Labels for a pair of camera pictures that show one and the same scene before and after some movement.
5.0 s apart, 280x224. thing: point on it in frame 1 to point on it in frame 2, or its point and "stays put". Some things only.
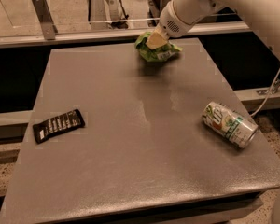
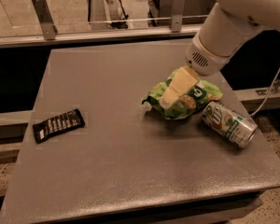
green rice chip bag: x=161 y=52 to x=188 y=105
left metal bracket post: x=45 y=16 stays put
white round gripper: x=172 y=22 to x=205 y=61
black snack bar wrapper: x=59 y=124 stays put
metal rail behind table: x=38 y=39 stays put
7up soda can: x=229 y=124 stays put
